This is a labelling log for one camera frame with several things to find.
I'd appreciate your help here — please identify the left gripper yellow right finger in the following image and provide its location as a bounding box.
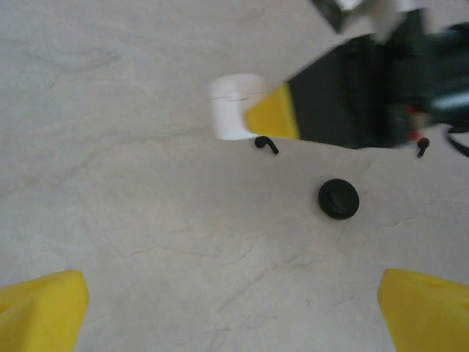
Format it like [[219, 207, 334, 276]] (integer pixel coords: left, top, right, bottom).
[[378, 268, 469, 352]]

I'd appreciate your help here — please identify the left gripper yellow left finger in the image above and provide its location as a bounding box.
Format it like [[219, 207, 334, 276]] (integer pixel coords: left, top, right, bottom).
[[0, 270, 90, 352]]

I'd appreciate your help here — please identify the white earbud charging case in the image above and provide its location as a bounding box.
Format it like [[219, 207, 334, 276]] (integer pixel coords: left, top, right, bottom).
[[210, 73, 267, 142]]

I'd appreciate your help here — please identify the black earbud charging case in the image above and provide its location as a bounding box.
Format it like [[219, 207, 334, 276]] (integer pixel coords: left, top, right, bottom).
[[317, 177, 361, 221]]

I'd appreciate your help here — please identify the thin black cable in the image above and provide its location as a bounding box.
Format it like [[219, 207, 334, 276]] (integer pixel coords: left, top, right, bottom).
[[444, 125, 469, 159]]

